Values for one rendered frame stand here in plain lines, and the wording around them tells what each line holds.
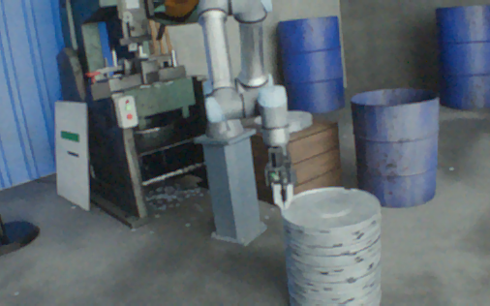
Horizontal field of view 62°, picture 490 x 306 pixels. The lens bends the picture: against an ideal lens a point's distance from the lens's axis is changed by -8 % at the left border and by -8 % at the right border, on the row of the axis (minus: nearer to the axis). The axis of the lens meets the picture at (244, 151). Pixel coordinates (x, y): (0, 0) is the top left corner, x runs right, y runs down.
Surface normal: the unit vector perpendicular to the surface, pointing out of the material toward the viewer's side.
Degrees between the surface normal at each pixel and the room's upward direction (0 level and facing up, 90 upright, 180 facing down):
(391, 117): 92
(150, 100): 90
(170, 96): 90
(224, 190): 90
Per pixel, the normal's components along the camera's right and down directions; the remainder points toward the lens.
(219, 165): -0.56, 0.29
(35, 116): 0.64, 0.14
